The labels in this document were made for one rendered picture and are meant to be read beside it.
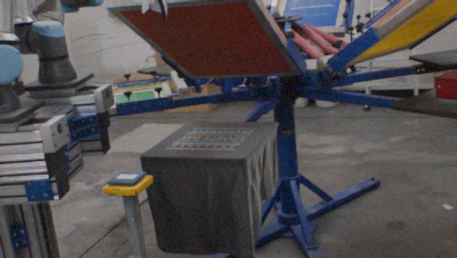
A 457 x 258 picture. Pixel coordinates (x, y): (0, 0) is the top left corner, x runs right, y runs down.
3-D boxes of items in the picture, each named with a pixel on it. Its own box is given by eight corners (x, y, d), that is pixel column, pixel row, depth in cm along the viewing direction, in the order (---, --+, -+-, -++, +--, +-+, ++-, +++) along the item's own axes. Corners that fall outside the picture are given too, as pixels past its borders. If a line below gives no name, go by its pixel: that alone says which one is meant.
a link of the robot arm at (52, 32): (52, 58, 225) (46, 22, 221) (28, 58, 232) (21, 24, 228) (75, 52, 234) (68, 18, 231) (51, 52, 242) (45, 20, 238)
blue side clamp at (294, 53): (289, 52, 239) (290, 37, 241) (277, 53, 241) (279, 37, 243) (305, 77, 266) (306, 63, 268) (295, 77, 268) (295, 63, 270)
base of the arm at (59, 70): (32, 84, 229) (27, 60, 227) (47, 77, 244) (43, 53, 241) (68, 82, 227) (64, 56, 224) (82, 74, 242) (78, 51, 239)
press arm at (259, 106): (210, 168, 231) (209, 154, 230) (197, 168, 233) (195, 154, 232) (286, 95, 341) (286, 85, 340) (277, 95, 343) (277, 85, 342)
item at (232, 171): (255, 264, 222) (244, 158, 211) (152, 254, 239) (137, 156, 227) (257, 260, 225) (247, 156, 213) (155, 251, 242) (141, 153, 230)
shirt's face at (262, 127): (243, 159, 212) (243, 157, 212) (139, 157, 228) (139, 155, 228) (277, 122, 254) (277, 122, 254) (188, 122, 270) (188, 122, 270)
